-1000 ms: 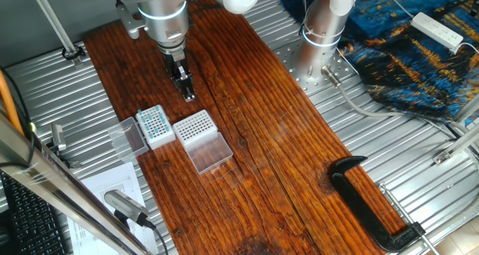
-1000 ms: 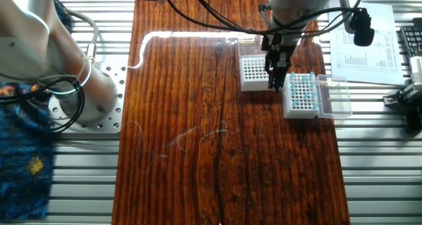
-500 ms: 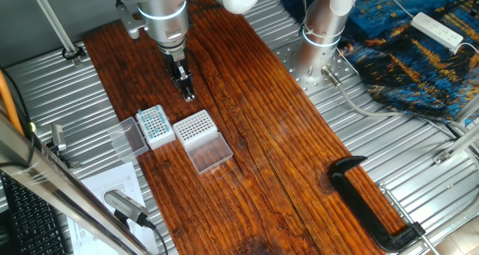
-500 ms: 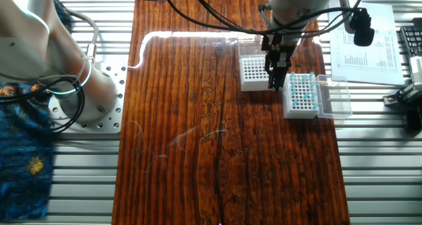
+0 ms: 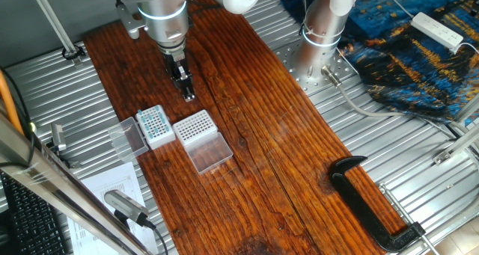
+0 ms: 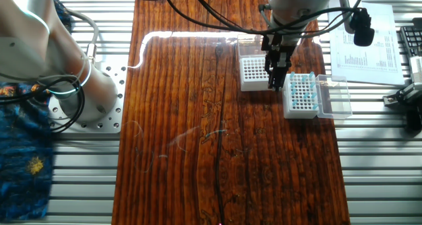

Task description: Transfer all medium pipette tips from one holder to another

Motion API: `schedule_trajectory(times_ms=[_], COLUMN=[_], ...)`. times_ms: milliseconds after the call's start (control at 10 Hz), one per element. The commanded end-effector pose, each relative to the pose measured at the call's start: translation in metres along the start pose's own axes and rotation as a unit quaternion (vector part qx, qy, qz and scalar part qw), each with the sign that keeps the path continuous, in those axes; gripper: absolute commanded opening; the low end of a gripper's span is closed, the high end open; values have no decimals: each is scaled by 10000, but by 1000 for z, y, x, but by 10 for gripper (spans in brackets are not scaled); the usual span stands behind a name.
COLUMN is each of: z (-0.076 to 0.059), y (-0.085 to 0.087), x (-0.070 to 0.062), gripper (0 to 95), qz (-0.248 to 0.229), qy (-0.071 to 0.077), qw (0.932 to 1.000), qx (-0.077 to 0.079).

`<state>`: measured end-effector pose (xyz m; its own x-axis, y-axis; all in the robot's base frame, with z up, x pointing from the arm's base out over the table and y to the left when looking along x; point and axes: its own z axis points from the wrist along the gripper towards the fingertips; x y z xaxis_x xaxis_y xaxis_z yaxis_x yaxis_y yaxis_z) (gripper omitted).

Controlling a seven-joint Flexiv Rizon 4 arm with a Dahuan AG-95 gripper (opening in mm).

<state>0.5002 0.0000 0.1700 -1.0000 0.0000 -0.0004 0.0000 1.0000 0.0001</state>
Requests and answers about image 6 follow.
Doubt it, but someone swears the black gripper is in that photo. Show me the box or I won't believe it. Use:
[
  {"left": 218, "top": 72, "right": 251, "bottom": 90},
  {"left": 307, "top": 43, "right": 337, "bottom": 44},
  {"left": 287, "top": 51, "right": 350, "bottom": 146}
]
[{"left": 262, "top": 32, "right": 295, "bottom": 92}]

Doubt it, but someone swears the white pipette tip holder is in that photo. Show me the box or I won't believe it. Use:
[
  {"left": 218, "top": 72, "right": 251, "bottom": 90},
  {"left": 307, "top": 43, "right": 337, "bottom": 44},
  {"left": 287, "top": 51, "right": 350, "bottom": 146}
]
[
  {"left": 282, "top": 71, "right": 320, "bottom": 119},
  {"left": 239, "top": 55, "right": 273, "bottom": 92}
]

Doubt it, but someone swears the printed paper sheet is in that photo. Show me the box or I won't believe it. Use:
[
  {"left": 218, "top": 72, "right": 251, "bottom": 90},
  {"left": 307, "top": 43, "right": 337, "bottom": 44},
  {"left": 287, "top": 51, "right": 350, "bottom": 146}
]
[{"left": 328, "top": 0, "right": 406, "bottom": 86}]

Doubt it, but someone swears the brown wooden board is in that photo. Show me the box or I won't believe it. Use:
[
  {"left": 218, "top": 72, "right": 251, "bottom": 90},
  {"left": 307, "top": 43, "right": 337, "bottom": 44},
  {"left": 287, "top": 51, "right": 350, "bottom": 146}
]
[{"left": 111, "top": 0, "right": 351, "bottom": 225}]

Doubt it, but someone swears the black keyboard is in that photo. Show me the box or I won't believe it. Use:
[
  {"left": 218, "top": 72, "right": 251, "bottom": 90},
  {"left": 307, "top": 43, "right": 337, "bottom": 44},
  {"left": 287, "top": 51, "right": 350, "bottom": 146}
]
[{"left": 399, "top": 25, "right": 422, "bottom": 58}]

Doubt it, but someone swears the blue painted cloth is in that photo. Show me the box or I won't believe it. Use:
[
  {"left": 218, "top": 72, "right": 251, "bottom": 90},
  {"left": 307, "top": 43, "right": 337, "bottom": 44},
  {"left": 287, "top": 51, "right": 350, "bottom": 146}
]
[{"left": 0, "top": 0, "right": 74, "bottom": 221}]

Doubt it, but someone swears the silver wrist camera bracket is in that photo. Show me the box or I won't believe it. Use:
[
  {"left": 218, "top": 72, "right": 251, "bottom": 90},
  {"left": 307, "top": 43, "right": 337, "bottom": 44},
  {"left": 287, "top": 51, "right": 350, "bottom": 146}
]
[{"left": 334, "top": 0, "right": 356, "bottom": 34}]

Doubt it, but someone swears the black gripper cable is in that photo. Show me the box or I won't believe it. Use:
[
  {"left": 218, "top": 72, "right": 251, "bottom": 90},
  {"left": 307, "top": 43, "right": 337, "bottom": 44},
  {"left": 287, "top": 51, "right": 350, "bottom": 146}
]
[{"left": 160, "top": 0, "right": 367, "bottom": 38}]

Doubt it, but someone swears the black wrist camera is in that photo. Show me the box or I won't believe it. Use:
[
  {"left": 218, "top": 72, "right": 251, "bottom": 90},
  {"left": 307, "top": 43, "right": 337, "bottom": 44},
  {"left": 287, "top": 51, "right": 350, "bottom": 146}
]
[{"left": 349, "top": 7, "right": 376, "bottom": 48}]

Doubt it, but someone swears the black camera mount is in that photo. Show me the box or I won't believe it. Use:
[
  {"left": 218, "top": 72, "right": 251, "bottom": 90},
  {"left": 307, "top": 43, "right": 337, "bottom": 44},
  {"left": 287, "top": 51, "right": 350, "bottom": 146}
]
[{"left": 382, "top": 82, "right": 422, "bottom": 132}]

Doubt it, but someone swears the silver perforated base plate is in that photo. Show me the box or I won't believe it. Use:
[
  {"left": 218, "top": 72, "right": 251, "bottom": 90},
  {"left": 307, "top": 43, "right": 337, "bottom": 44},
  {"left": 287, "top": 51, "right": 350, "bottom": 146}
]
[{"left": 48, "top": 62, "right": 128, "bottom": 134}]

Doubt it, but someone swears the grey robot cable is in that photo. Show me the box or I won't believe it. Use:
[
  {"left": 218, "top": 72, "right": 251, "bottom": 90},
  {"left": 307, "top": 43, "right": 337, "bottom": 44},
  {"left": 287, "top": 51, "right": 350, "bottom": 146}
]
[{"left": 65, "top": 9, "right": 100, "bottom": 65}]

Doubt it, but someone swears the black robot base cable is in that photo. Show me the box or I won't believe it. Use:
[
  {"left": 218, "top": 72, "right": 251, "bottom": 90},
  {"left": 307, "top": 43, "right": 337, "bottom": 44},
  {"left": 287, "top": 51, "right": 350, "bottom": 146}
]
[{"left": 0, "top": 76, "right": 86, "bottom": 133}]

